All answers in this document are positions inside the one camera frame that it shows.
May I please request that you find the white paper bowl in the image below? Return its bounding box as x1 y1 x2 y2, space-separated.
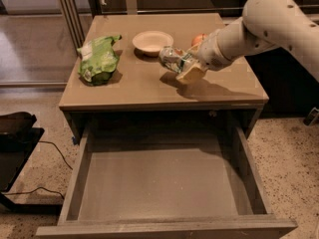
133 31 173 57

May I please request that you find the red apple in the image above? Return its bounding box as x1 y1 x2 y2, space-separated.
191 34 206 46

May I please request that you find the black object on floor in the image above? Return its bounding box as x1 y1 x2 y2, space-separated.
303 108 319 125

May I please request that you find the metal shelf frame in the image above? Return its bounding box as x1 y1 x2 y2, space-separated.
53 0 319 48

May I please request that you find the crushed 7up soda can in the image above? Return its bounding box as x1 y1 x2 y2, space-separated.
159 46 195 74

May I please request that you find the black floor cable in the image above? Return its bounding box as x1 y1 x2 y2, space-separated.
3 139 74 201

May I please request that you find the grey cabinet counter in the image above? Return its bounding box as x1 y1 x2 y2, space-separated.
58 13 269 141

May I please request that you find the black furniture piece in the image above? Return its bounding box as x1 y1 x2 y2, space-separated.
0 112 62 214

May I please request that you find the green chip bag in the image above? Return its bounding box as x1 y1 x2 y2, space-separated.
78 35 122 86

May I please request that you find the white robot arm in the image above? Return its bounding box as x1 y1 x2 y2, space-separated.
177 0 319 84

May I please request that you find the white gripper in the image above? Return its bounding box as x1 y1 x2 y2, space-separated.
176 28 244 84

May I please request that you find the open grey top drawer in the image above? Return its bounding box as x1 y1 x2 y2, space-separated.
36 125 297 239

